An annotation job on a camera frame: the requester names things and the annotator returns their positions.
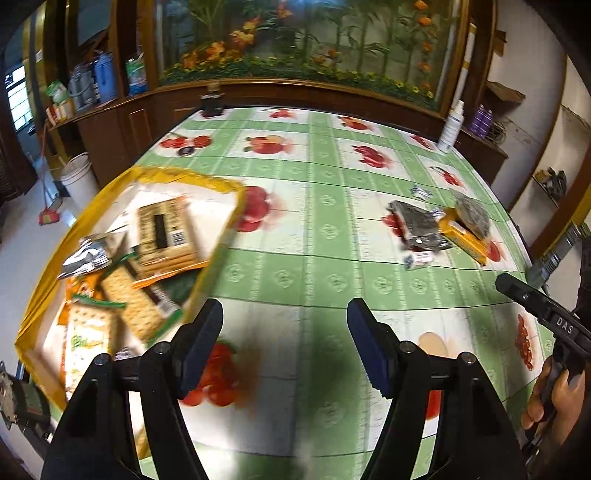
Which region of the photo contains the low wooden cabinet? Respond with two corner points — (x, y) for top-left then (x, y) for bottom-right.
(48, 76), (509, 185)

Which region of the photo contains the clear cracker pack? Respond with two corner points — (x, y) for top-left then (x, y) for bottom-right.
(99, 265), (183, 344)

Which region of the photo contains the grey thermos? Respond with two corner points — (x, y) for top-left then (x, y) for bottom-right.
(69, 64), (95, 109)

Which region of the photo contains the white spray bottle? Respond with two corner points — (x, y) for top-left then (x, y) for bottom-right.
(436, 99), (465, 154)

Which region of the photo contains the tan biscuit pack black label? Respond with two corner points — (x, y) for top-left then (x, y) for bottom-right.
(137, 196), (198, 278)

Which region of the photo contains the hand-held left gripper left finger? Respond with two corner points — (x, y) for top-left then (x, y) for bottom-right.
(41, 299), (223, 480)

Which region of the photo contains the small electric motor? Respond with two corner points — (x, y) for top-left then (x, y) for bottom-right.
(0, 369), (51, 432)

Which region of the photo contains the black silver foil packet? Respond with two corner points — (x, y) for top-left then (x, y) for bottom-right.
(387, 200), (454, 252)

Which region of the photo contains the glass artificial flower display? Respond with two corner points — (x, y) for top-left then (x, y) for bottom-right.
(154, 0), (462, 109)

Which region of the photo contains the window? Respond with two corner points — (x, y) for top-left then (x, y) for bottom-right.
(4, 65), (35, 132)

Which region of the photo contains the yellow-edged white tray box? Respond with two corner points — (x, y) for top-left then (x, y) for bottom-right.
(14, 166), (245, 411)

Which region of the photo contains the orange white box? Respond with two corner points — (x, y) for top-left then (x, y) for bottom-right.
(48, 100), (75, 123)

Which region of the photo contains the person's right hand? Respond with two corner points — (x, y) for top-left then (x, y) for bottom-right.
(522, 357), (587, 433)

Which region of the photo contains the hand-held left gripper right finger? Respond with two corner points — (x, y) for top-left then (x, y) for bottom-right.
(347, 298), (527, 480)

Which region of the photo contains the dark green packet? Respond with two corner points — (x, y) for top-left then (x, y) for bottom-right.
(159, 273), (204, 308)

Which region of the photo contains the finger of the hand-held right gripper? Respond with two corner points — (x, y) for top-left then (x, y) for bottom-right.
(496, 272), (591, 365)

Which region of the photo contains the red broom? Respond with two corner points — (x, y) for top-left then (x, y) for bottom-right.
(37, 124), (63, 227)

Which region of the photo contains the green checkered fruit tablecloth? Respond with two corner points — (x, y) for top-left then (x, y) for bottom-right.
(129, 105), (555, 480)

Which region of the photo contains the blue thermos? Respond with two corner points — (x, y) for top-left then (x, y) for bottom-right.
(92, 52), (118, 102)

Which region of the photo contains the green white bag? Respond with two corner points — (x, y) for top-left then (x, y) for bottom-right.
(45, 80), (70, 104)

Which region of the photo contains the yellow snack box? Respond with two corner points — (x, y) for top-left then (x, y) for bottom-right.
(438, 209), (488, 267)

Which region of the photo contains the white plastic bucket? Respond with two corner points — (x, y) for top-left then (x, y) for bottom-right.
(59, 152), (100, 210)

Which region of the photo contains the small dotted candy packet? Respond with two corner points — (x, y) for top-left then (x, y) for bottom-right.
(402, 250), (435, 271)

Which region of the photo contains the metal canister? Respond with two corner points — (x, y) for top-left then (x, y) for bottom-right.
(526, 225), (580, 288)

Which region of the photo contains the clear dark seed packet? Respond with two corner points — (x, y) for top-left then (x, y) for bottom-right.
(450, 193), (491, 238)

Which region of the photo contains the dark glass bottle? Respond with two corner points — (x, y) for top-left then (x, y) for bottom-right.
(201, 83), (225, 118)

